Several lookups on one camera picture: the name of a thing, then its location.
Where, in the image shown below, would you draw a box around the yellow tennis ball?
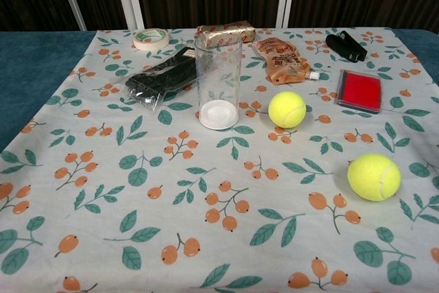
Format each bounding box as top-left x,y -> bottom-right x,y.
346,152 -> 402,202
268,91 -> 307,129

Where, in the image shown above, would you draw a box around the clear glass cup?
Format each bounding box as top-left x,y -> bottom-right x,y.
194,36 -> 244,131

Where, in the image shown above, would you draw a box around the black socks in plastic bag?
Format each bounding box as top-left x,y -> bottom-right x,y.
123,45 -> 206,114

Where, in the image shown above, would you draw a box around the floral leaf print tablecloth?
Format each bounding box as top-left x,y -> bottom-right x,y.
0,27 -> 439,293

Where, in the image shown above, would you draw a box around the orange spouted snack pouch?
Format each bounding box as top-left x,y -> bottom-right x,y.
252,37 -> 322,85

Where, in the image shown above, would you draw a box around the gold foil wrapped package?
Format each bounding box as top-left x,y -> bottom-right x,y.
196,21 -> 257,47

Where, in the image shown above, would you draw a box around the beige masking tape roll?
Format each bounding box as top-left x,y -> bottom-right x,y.
132,27 -> 169,50

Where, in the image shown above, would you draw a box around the red ink pad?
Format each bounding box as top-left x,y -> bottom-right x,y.
334,69 -> 383,115

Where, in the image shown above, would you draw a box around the black binder clip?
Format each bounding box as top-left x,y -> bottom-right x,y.
324,30 -> 368,63

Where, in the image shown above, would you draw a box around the teal table cover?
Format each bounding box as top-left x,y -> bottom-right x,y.
0,27 -> 439,153

